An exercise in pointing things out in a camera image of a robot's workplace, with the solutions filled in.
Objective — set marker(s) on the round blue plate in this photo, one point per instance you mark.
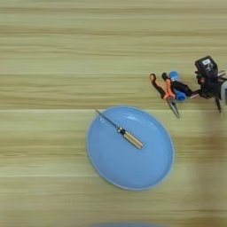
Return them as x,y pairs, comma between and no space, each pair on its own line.
142,168

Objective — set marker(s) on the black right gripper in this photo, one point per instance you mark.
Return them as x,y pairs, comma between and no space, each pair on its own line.
211,87

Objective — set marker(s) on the blue glue tube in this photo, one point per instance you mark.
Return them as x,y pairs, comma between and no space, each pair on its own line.
181,97

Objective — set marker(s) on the orange black needle-nose pliers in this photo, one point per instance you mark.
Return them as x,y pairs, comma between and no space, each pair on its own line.
168,95

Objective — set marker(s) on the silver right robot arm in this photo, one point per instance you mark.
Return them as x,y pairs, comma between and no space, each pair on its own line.
224,91

